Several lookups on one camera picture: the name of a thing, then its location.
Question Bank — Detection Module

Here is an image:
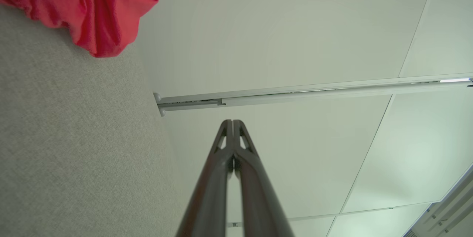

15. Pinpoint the red shirt with white sleeves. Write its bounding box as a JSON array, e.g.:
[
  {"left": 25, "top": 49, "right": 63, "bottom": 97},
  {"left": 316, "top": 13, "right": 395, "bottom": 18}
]
[{"left": 0, "top": 0, "right": 159, "bottom": 58}]

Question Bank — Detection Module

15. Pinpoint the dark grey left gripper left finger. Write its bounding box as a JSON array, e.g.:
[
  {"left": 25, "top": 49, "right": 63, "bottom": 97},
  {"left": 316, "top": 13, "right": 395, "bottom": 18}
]
[{"left": 177, "top": 120, "right": 233, "bottom": 237}]

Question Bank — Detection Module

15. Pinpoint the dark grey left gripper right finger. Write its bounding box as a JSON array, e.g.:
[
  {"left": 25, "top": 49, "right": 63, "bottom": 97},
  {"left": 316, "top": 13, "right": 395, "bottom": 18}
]
[{"left": 234, "top": 120, "right": 294, "bottom": 237}]

